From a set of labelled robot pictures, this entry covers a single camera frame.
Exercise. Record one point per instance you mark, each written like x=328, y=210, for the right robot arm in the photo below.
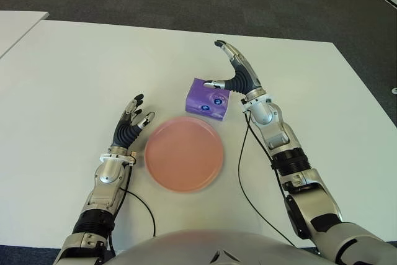
x=297, y=181

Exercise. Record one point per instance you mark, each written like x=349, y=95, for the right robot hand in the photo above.
x=245, y=75

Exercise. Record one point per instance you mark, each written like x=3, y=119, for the purple tissue paper pack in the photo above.
x=201, y=99

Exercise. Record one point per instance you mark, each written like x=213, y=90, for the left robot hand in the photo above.
x=125, y=133

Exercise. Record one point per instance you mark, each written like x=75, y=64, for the white side table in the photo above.
x=18, y=26

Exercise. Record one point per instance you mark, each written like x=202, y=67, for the pink round plate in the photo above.
x=184, y=153

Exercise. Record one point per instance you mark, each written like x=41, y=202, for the silver robot torso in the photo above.
x=192, y=246

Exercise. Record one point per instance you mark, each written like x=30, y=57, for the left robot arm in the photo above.
x=105, y=181

